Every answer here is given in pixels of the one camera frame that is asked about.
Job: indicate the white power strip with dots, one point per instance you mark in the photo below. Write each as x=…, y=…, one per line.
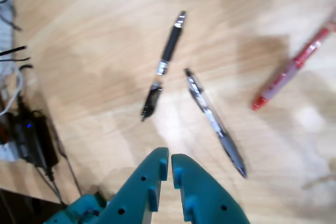
x=5, y=37

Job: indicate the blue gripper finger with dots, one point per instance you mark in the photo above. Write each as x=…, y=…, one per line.
x=207, y=200
x=134, y=197

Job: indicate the grey grip retractable pen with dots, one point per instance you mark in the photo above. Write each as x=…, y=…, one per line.
x=231, y=148

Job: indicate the red retractable pen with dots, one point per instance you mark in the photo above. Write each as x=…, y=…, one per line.
x=296, y=61

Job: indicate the black retractable pen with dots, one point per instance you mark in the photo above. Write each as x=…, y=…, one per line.
x=172, y=41

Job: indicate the black power adapter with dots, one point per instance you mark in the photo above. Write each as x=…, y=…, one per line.
x=34, y=140

